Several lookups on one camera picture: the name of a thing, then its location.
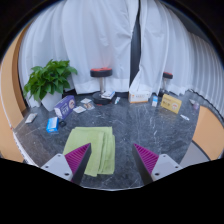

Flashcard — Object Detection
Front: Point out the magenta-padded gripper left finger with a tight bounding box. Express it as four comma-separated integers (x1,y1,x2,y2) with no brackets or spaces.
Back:
41,142,93,185

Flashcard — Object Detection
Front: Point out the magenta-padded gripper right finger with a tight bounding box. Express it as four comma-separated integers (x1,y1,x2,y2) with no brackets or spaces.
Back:
132,143,184,186

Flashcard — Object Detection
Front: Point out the light green towel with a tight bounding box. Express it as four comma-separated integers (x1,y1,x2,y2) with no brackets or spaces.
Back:
62,126,117,178

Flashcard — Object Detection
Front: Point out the white flat packet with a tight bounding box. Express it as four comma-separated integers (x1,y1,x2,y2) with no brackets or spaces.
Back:
72,105,87,114
24,112,39,124
80,97,93,105

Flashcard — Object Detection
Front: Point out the purple cardboard box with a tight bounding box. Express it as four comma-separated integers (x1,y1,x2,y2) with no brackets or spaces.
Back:
53,94,77,120

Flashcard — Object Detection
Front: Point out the yellow table sign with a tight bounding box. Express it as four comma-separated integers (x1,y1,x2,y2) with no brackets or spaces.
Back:
160,93,183,115

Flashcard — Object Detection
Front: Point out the small blue and white box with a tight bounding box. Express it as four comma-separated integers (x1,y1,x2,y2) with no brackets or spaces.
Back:
151,94,159,108

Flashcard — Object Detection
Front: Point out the orange pill blister pack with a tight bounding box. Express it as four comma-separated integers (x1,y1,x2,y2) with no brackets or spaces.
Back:
83,101,96,111

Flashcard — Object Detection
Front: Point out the white and orange box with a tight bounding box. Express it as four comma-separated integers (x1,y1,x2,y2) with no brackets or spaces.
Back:
128,90,152,104

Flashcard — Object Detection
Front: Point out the white book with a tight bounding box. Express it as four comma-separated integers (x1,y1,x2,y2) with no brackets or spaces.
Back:
100,90,116,100

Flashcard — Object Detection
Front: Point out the green plant in white pot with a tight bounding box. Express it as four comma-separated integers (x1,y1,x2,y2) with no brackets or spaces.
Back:
22,59,79,112

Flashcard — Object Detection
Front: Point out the white curtain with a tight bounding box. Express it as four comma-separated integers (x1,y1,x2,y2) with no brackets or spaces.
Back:
18,0,139,108
129,0,224,116

